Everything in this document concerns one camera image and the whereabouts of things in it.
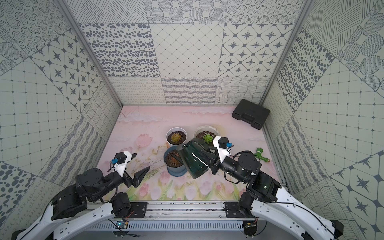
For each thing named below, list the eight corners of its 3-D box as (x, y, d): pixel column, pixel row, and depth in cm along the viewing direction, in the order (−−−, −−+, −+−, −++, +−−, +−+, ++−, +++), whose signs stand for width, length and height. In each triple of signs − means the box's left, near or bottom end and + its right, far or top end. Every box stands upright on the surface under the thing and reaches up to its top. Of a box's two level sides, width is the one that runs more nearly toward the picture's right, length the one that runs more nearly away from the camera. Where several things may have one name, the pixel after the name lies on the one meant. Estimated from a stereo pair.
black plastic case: (230, 117, 116) (231, 112, 112) (240, 102, 126) (242, 97, 122) (260, 131, 107) (263, 126, 103) (269, 114, 118) (271, 109, 114)
